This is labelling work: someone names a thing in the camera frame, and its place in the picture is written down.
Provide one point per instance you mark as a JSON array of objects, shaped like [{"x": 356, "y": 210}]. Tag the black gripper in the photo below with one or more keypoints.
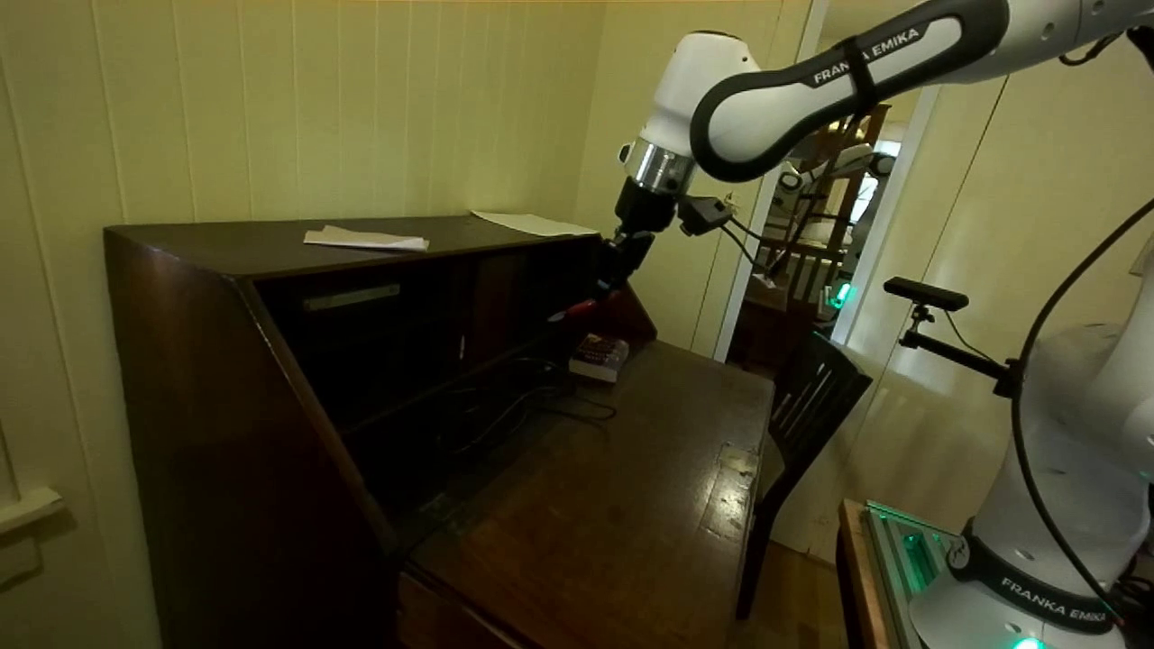
[{"x": 639, "y": 220}]

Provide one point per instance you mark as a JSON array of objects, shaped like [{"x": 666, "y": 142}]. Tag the red pen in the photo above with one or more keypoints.
[{"x": 571, "y": 311}]

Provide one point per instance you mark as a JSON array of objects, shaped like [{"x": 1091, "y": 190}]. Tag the dark wooden secretary desk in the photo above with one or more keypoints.
[{"x": 387, "y": 449}]

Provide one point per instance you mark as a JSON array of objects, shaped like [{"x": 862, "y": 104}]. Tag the small red book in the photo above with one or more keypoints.
[{"x": 600, "y": 358}]

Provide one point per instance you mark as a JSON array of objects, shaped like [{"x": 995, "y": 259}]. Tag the white paper sheet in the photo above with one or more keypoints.
[{"x": 535, "y": 223}]

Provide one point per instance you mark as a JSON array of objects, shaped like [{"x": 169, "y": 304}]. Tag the dark wooden chair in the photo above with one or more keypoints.
[{"x": 811, "y": 393}]

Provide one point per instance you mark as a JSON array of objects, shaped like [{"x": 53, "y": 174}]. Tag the white folded paper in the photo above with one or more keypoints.
[{"x": 364, "y": 240}]

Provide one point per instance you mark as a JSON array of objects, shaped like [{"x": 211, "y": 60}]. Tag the robot mounting table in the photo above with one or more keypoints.
[{"x": 883, "y": 560}]

